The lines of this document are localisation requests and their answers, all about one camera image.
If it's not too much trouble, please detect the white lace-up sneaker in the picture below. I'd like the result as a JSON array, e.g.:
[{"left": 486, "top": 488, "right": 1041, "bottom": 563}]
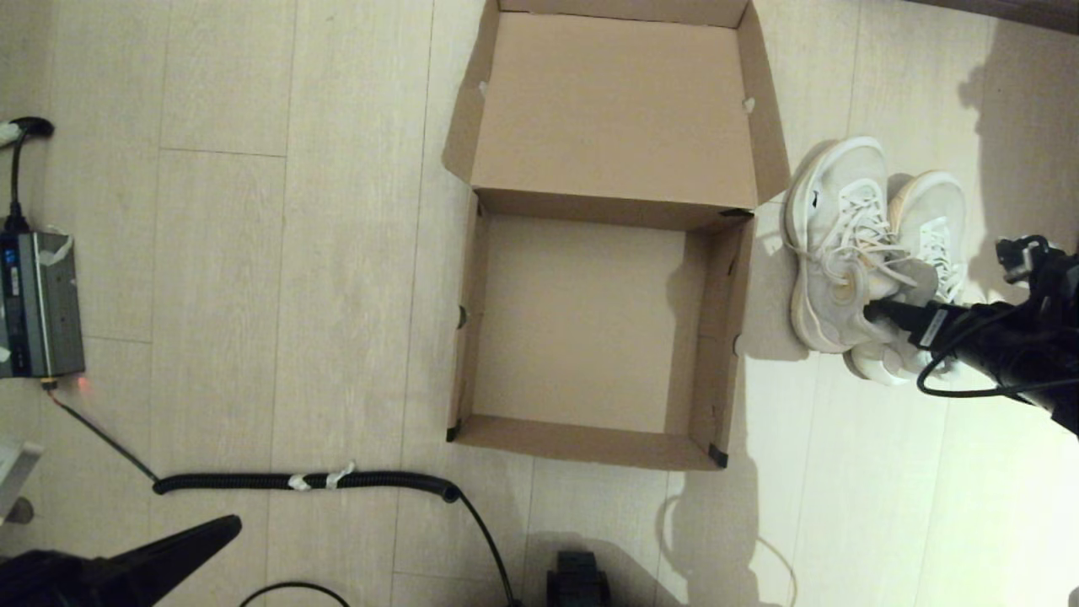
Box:
[
  {"left": 782, "top": 136, "right": 910, "bottom": 355},
  {"left": 843, "top": 169, "right": 970, "bottom": 388}
]

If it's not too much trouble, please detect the brown cardboard shoe box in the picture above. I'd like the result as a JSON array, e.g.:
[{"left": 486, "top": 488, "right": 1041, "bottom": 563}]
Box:
[{"left": 443, "top": 0, "right": 793, "bottom": 471}]

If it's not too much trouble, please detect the grey power supply box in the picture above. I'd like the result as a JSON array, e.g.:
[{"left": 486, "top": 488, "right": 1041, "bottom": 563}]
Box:
[{"left": 0, "top": 229, "right": 87, "bottom": 379}]

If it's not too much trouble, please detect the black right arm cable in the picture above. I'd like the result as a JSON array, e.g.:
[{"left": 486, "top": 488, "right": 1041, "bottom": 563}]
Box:
[{"left": 915, "top": 308, "right": 1079, "bottom": 399}]

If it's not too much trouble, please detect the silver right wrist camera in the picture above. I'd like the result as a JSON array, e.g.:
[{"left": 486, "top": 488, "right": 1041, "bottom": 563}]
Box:
[{"left": 995, "top": 236, "right": 1055, "bottom": 283}]

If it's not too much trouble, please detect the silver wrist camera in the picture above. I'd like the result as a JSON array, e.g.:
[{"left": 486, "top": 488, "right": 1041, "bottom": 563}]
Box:
[
  {"left": 995, "top": 236, "right": 1055, "bottom": 283},
  {"left": 0, "top": 438, "right": 43, "bottom": 524}
]

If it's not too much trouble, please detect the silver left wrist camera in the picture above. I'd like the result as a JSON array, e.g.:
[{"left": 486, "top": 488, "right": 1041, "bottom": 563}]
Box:
[{"left": 0, "top": 438, "right": 43, "bottom": 524}]

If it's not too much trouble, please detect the thin black looped cable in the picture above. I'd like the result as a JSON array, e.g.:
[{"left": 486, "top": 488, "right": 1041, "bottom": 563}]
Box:
[{"left": 239, "top": 581, "right": 352, "bottom": 607}]

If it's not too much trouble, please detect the thin black power wire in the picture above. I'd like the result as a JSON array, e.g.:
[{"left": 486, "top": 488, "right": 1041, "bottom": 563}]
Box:
[{"left": 42, "top": 384, "right": 158, "bottom": 483}]

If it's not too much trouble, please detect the black corrugated cable conduit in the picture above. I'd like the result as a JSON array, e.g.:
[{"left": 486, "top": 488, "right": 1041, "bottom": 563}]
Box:
[{"left": 152, "top": 470, "right": 522, "bottom": 607}]

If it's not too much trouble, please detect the thin white floor cable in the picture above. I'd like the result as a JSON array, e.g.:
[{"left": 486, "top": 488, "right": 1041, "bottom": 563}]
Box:
[{"left": 660, "top": 493, "right": 799, "bottom": 607}]

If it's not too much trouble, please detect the black plug with cable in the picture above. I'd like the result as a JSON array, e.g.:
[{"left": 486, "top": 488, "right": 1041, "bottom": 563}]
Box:
[{"left": 0, "top": 116, "right": 55, "bottom": 233}]

